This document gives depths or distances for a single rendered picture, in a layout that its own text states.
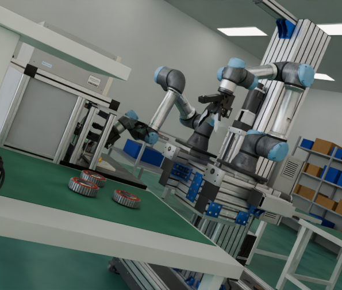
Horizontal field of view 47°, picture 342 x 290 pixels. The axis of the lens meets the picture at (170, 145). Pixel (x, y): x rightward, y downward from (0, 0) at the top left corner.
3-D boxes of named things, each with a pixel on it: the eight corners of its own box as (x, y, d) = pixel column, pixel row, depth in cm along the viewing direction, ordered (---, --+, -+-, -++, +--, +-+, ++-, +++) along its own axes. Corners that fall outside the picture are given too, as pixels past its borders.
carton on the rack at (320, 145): (321, 155, 872) (326, 142, 871) (337, 160, 837) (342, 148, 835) (310, 149, 850) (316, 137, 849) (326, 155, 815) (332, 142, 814)
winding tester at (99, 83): (83, 87, 230) (95, 54, 229) (106, 96, 192) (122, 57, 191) (16, 59, 210) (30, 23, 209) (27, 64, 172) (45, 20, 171)
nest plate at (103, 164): (106, 163, 218) (106, 161, 218) (115, 171, 205) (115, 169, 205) (81, 155, 210) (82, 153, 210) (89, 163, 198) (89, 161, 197)
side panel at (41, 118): (57, 163, 178) (83, 98, 177) (58, 164, 176) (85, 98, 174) (-6, 144, 164) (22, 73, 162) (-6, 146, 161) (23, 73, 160)
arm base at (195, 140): (198, 147, 276) (204, 134, 276) (210, 153, 264) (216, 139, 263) (182, 141, 268) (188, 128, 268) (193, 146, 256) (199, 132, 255)
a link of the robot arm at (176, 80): (196, 79, 237) (156, 149, 233) (184, 75, 245) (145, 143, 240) (186, 69, 229) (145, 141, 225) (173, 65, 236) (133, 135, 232)
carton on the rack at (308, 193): (308, 198, 863) (312, 189, 862) (324, 205, 828) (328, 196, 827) (298, 194, 842) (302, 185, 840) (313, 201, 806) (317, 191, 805)
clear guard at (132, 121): (132, 128, 224) (135, 118, 223) (149, 137, 203) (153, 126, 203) (80, 108, 207) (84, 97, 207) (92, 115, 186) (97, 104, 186)
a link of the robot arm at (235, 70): (250, 64, 180) (239, 57, 174) (241, 87, 180) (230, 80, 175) (238, 63, 186) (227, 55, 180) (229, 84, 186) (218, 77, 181)
